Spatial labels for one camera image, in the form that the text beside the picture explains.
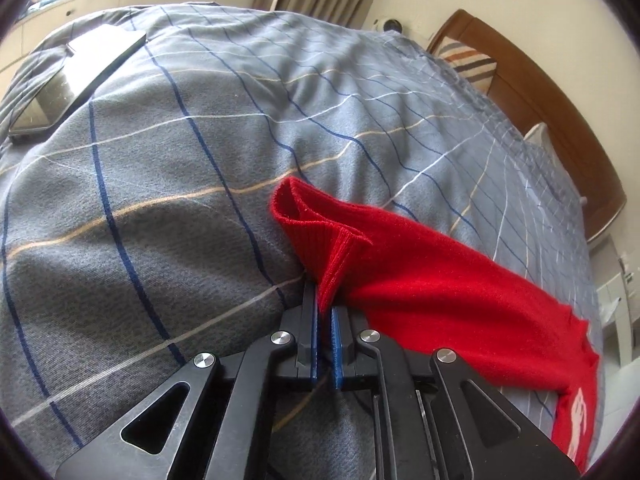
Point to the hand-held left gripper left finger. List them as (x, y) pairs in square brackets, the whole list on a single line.
[(313, 332)]

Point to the grey plaid duvet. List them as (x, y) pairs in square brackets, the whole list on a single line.
[(210, 170)]

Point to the small black round device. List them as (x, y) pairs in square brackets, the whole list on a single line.
[(392, 24)]

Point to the white desk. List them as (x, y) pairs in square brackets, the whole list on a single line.
[(615, 305)]

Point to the striped pillow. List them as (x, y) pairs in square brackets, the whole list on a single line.
[(472, 62)]

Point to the wooden headboard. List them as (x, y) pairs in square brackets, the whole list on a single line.
[(545, 100)]

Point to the red knit sweater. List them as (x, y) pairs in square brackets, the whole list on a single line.
[(425, 290)]

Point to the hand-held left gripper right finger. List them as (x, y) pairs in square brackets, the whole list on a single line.
[(338, 347)]

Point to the grey pillow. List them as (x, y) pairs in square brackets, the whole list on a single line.
[(547, 147)]

